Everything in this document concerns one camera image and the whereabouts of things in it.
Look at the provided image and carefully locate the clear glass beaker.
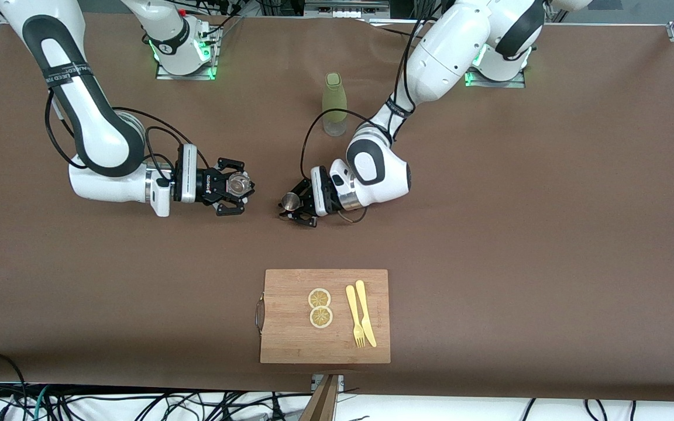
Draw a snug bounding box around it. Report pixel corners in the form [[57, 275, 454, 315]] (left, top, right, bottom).
[[226, 174, 256, 198]]

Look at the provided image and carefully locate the yellow plastic fork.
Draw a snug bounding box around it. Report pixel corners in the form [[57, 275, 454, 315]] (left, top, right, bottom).
[[345, 285, 367, 348]]

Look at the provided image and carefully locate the green sleeved glass bottle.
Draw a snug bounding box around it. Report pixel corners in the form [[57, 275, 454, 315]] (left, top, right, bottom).
[[322, 73, 349, 137]]

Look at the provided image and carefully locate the yellow plastic knife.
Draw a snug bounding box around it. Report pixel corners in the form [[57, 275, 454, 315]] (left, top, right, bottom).
[[355, 279, 378, 348]]

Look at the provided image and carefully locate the wooden cutting board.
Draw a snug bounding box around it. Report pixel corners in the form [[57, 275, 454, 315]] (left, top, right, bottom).
[[255, 268, 391, 365]]

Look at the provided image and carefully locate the white power strip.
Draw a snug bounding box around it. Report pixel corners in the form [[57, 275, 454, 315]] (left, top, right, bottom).
[[305, 0, 390, 18]]

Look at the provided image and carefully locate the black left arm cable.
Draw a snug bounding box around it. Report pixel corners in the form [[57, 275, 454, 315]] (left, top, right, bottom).
[[300, 0, 460, 225]]

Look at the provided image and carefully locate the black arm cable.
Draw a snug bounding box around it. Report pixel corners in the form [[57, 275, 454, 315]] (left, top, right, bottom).
[[44, 88, 210, 176], [300, 0, 460, 225]]

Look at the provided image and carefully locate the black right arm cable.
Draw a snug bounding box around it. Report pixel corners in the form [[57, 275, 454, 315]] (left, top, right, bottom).
[[44, 88, 210, 176]]

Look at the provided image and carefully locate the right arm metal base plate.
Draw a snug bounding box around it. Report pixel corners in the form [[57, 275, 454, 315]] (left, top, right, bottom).
[[156, 23, 221, 81]]

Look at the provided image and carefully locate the metal bracket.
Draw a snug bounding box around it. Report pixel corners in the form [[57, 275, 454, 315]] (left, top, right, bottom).
[[312, 374, 345, 394]]

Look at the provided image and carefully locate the black cable on table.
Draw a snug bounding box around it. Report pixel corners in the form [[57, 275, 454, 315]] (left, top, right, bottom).
[[366, 20, 425, 39]]

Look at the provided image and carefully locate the wooden post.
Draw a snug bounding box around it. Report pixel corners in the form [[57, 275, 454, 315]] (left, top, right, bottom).
[[301, 374, 341, 421]]

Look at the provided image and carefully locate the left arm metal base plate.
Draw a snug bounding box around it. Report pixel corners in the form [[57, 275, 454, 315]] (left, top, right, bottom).
[[464, 56, 528, 89]]

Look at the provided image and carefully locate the teal cable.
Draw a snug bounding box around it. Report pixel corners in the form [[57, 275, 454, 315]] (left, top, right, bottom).
[[32, 385, 51, 421]]

